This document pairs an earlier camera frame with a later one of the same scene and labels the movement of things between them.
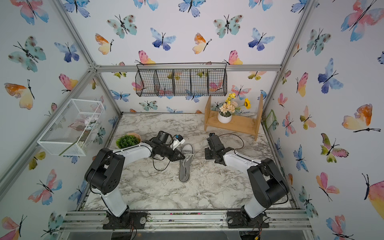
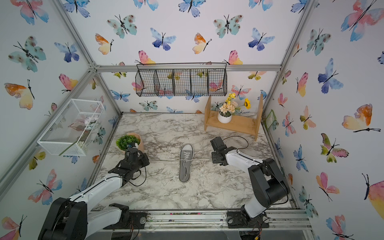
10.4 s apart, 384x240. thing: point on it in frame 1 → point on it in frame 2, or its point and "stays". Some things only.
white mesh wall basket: x=72 y=130 stays
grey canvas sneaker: x=187 y=150 stays
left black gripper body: x=167 y=152 → x=142 y=161
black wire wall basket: x=185 y=79 stays
